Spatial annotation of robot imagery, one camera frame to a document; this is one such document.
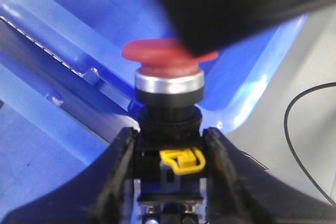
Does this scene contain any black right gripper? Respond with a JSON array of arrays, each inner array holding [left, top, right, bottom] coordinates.
[[160, 0, 335, 55]]

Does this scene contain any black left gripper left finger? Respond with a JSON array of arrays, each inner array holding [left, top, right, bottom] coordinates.
[[2, 127, 138, 223]]

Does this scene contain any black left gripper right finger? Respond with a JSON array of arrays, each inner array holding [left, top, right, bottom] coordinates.
[[203, 127, 335, 223]]

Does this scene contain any red push button switch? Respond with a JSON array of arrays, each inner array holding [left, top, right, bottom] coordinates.
[[121, 38, 218, 223]]

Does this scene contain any thin black cable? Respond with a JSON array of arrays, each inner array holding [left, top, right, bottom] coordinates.
[[284, 82, 336, 205]]

